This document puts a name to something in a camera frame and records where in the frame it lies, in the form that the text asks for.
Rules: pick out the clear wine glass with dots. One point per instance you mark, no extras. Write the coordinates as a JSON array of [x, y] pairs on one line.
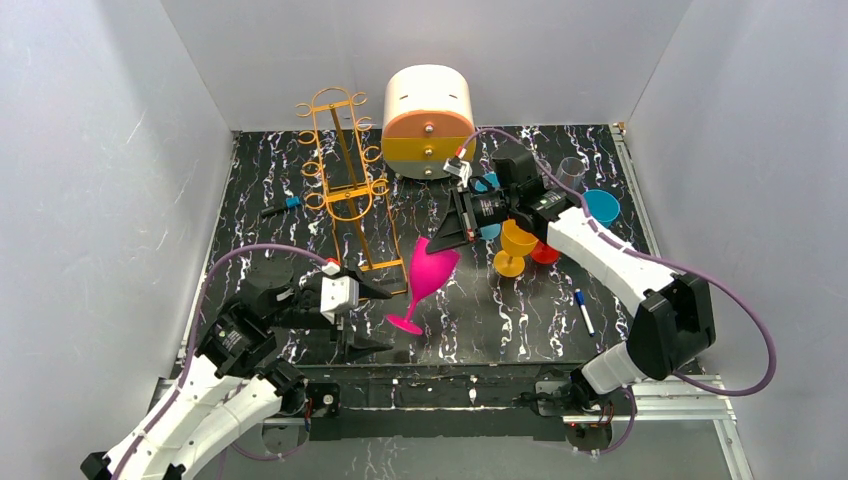
[[571, 172]]

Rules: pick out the gold wire wine glass rack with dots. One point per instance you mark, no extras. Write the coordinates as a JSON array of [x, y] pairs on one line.
[[353, 189]]

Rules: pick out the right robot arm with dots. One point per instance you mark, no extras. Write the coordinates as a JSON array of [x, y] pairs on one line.
[[672, 313]]

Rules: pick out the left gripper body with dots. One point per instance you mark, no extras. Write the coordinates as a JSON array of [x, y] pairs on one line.
[[341, 322]]

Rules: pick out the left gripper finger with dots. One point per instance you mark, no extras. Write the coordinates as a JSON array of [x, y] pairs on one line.
[[356, 347], [362, 288]]

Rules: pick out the pink wine glass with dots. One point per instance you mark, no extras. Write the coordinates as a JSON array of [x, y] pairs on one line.
[[428, 273]]

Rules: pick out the blue and white marker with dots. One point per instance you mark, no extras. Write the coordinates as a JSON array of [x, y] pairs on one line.
[[581, 303]]

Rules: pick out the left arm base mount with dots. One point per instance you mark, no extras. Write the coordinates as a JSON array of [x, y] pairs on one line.
[[289, 430]]

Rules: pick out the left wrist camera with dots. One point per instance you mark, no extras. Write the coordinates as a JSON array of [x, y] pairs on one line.
[[338, 295]]

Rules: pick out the black marker with blue cap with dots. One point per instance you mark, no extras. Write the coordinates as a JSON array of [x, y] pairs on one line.
[[281, 206]]

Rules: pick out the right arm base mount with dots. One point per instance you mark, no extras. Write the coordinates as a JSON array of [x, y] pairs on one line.
[[595, 426]]

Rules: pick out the blue front wine glass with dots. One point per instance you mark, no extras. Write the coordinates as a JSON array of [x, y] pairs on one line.
[[603, 206]]

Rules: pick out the yellow wine glass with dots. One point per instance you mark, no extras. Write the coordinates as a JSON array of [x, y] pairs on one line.
[[516, 244]]

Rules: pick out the white cylindrical container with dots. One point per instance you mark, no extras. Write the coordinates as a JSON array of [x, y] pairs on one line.
[[427, 117]]

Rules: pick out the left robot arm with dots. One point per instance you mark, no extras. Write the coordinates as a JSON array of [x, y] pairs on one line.
[[234, 377]]

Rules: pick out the light blue wine glass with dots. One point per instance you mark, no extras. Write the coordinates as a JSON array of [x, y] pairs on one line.
[[492, 231]]

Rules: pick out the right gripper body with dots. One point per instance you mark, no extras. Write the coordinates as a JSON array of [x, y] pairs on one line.
[[468, 211]]

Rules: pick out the red wine glass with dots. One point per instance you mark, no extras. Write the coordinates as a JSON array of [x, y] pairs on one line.
[[544, 254]]

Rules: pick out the aluminium frame rail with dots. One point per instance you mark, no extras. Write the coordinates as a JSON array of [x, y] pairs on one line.
[[674, 400]]

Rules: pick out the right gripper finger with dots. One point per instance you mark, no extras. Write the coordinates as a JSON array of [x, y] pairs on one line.
[[456, 214], [449, 236]]

